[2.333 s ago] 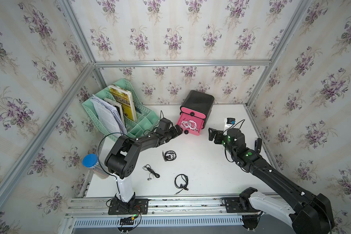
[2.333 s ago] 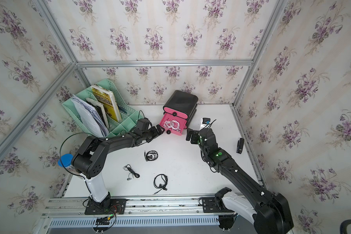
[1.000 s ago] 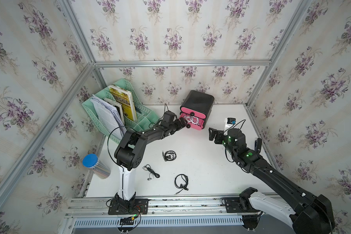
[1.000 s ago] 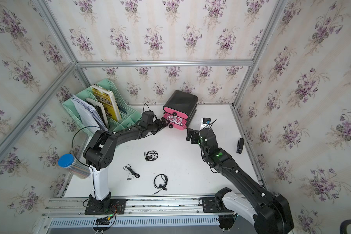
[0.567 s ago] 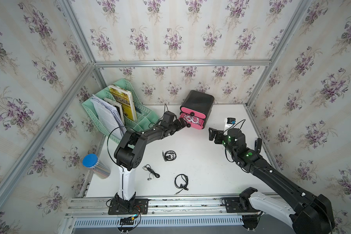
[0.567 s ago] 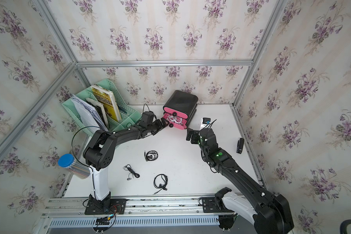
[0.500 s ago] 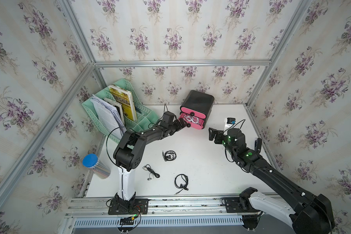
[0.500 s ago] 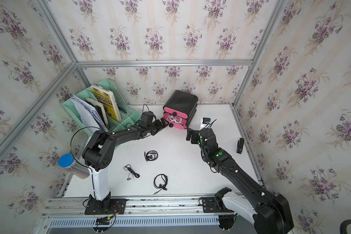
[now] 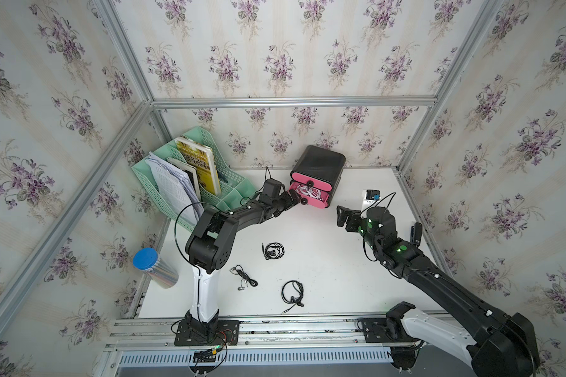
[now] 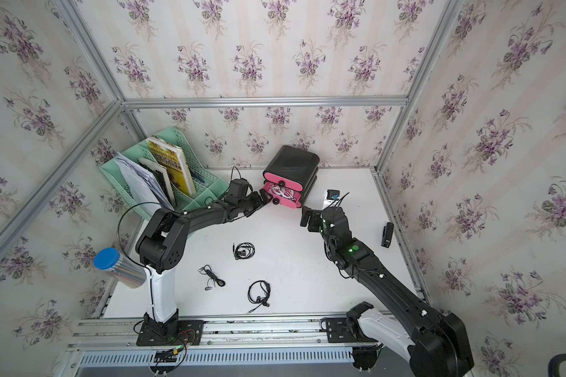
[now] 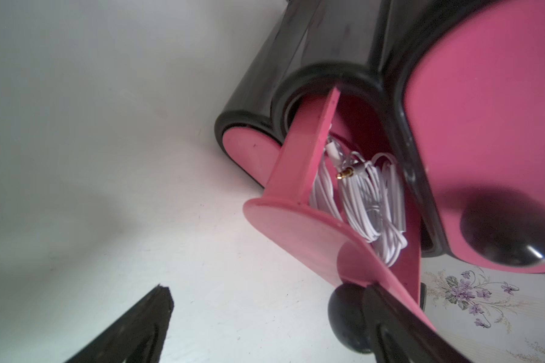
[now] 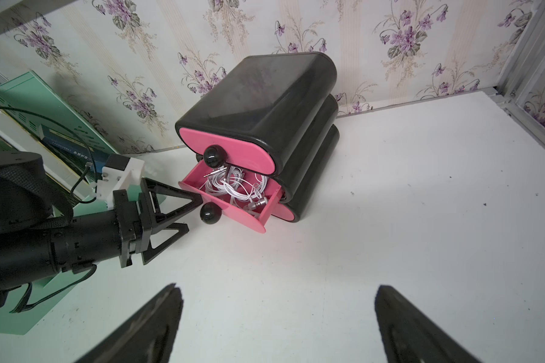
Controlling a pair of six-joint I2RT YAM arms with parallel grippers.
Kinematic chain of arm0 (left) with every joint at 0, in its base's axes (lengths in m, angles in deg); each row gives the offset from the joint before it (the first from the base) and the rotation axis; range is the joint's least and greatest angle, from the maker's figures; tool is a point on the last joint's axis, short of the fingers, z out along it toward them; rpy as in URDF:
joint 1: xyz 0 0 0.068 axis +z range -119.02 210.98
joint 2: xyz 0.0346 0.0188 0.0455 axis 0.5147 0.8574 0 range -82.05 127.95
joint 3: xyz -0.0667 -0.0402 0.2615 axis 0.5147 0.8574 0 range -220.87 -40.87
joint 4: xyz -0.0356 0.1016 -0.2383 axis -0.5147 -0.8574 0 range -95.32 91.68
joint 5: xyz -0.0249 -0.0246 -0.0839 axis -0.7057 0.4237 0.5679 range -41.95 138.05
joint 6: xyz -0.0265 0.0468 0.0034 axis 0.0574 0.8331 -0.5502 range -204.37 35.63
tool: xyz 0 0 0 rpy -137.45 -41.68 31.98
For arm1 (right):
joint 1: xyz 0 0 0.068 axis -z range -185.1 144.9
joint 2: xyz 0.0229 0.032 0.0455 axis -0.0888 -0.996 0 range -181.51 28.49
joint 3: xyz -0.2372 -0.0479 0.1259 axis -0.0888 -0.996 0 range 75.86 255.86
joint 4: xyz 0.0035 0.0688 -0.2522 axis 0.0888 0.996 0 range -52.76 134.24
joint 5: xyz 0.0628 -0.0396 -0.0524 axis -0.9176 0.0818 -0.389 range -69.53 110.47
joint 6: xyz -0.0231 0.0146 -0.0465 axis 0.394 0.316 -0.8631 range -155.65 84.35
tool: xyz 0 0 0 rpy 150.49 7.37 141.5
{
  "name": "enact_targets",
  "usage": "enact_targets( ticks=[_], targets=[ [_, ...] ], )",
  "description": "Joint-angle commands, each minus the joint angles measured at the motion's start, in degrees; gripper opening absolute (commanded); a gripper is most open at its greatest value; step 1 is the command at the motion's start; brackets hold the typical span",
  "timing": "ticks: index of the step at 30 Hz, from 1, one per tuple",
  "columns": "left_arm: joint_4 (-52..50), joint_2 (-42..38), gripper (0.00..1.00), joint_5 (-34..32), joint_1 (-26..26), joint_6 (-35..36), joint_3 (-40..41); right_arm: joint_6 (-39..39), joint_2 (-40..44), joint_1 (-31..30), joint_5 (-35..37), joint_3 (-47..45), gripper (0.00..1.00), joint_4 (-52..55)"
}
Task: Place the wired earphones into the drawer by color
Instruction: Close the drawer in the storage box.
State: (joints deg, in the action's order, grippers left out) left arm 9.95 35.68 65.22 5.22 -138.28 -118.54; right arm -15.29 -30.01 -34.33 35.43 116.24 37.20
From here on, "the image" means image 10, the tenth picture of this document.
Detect small black clip device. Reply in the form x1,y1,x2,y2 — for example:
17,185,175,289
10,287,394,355
380,221,395,248

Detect yellow book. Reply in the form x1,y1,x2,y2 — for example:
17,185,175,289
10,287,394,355
146,136,197,198

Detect black earphones bottom coil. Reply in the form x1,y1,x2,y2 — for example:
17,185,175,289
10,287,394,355
247,280,271,314

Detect white earphones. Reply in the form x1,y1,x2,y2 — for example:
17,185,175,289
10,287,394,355
270,185,295,200

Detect dark thin book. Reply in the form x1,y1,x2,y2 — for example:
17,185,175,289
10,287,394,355
138,157,176,206

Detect black earphones coil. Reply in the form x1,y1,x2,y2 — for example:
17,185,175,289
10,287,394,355
232,242,256,260
247,280,271,314

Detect blue lidded shiny can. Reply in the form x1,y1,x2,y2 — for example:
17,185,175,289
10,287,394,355
93,248,147,289

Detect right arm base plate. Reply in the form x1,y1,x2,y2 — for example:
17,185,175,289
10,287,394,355
319,302,377,343

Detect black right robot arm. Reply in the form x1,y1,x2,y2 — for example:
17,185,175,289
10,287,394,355
300,207,475,376

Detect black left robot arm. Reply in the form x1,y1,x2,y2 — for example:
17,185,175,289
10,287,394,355
135,178,273,342

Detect black drawer cabinet shell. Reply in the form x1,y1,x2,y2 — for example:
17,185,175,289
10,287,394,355
263,145,320,206

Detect green plastic file organizer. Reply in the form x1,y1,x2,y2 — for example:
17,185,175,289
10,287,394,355
100,127,229,221

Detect pink drawer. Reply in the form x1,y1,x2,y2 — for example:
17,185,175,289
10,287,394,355
264,182,302,208
264,172,304,192

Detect black earphones top coil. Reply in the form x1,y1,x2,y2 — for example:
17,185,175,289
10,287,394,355
232,242,256,260

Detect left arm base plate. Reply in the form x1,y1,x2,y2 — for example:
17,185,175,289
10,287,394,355
136,314,205,347

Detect white paper stack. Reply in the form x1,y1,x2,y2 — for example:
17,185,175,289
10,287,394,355
115,152,174,210

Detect aluminium mounting rail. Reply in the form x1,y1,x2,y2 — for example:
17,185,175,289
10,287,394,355
65,313,375,352

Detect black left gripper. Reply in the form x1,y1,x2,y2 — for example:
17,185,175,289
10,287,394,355
235,188,274,218

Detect pink top drawer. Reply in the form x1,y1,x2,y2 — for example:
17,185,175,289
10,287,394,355
264,172,304,192

